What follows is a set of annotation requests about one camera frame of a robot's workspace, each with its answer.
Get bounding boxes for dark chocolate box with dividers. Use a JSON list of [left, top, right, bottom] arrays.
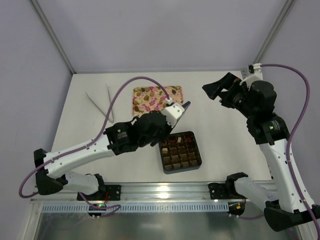
[[158, 131, 202, 175]]

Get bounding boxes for metal tongs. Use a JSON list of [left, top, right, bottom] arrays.
[[85, 83, 112, 117]]

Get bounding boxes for dark blue box lid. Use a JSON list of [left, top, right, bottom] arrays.
[[182, 101, 191, 111]]

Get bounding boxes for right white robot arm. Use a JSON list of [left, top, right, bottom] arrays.
[[202, 72, 320, 232]]

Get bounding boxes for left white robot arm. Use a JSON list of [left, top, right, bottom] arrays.
[[33, 110, 177, 196]]

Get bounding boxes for floral rectangular tray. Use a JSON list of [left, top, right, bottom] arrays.
[[132, 85, 184, 117]]

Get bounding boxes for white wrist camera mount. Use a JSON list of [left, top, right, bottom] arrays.
[[240, 63, 263, 89]]

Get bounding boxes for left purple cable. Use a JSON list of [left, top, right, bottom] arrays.
[[18, 76, 173, 217]]

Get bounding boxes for purple cable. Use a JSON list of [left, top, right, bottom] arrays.
[[18, 76, 173, 217], [237, 63, 320, 223]]

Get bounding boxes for aluminium mounting rail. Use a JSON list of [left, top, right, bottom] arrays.
[[30, 181, 278, 202]]

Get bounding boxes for right aluminium frame post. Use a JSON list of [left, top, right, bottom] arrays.
[[253, 0, 297, 64]]

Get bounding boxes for aluminium frame post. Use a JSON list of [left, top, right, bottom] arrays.
[[253, 0, 297, 64], [28, 0, 76, 75]]

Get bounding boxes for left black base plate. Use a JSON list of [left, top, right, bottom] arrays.
[[81, 184, 122, 201]]

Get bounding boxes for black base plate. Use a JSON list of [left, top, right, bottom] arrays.
[[207, 182, 243, 200], [81, 184, 122, 201]]

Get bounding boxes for white slotted cable duct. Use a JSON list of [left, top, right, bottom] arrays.
[[41, 201, 229, 214]]

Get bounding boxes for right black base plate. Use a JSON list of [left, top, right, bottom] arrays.
[[207, 182, 243, 200]]

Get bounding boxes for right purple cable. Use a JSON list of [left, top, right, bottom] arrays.
[[237, 63, 320, 223]]

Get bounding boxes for left aluminium frame post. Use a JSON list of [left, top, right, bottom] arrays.
[[28, 0, 76, 75]]

